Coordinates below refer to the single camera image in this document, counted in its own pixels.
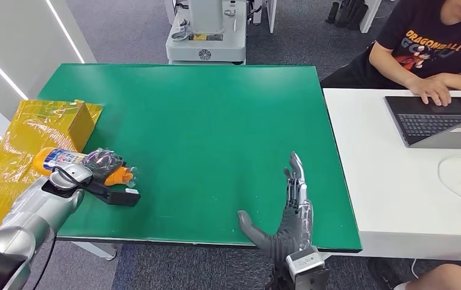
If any dark grey laptop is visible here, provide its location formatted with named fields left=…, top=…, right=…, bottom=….
left=384, top=95, right=461, bottom=150

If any yellow plastic-wrapped cardboard box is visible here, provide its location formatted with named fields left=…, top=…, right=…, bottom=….
left=0, top=99, right=104, bottom=237

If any white furniture post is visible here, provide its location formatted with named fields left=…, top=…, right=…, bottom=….
left=359, top=0, right=383, bottom=34

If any person's bare leg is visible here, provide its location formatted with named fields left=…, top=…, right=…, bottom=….
left=394, top=263, right=461, bottom=290

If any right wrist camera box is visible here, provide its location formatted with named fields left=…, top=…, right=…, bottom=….
left=285, top=246, right=330, bottom=290

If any person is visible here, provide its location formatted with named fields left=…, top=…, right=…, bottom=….
left=320, top=0, right=461, bottom=108

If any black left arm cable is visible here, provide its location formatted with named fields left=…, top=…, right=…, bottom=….
left=33, top=165, right=95, bottom=290

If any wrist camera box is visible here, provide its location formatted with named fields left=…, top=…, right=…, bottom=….
left=285, top=246, right=330, bottom=290
left=82, top=180, right=141, bottom=208

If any person's hand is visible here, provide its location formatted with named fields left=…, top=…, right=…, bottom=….
left=407, top=76, right=453, bottom=108

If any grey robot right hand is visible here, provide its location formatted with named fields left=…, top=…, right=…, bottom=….
left=237, top=151, right=315, bottom=262

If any white floor cable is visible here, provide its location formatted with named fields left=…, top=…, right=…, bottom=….
left=409, top=258, right=461, bottom=280

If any black shoe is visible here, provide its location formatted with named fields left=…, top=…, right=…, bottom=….
left=368, top=258, right=404, bottom=290

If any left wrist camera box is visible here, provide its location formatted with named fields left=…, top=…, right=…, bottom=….
left=82, top=180, right=141, bottom=208

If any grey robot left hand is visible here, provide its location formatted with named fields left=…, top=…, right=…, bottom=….
left=80, top=148, right=126, bottom=183

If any black cylinders bundle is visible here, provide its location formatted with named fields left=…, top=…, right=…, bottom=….
left=325, top=0, right=369, bottom=31

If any orange bottle with clear cap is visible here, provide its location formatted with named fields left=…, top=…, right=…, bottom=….
left=33, top=147, right=139, bottom=189

